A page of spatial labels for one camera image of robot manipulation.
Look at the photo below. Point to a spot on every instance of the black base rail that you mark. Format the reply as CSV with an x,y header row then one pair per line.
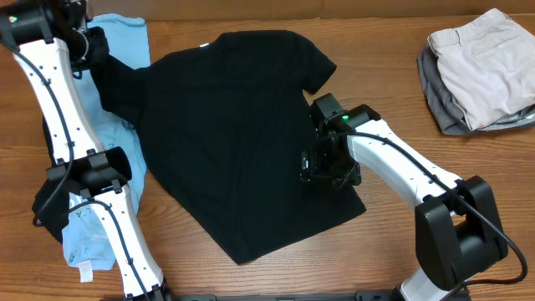
x,y
284,297

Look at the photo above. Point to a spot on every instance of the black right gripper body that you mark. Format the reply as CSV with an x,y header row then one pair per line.
x,y
337,165

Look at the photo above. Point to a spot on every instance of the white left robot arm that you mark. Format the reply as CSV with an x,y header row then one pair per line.
x,y
53,45

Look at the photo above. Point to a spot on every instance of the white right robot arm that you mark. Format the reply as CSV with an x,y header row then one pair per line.
x,y
456,221

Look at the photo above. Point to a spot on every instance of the black t-shirt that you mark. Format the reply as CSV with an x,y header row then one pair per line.
x,y
222,128

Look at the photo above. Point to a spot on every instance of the light blue printed t-shirt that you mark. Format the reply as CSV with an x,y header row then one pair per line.
x,y
85,244

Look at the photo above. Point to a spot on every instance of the brown cardboard back panel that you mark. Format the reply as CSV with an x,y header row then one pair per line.
x,y
192,10

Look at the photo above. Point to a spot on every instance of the folded grey garment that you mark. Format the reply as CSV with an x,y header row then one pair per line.
x,y
448,116

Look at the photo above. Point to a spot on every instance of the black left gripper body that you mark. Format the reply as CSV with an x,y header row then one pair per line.
x,y
89,51

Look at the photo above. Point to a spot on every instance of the black garment under blue shirt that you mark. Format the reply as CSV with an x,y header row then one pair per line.
x,y
53,217

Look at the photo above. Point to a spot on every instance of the folded beige shorts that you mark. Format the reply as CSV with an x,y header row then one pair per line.
x,y
488,66

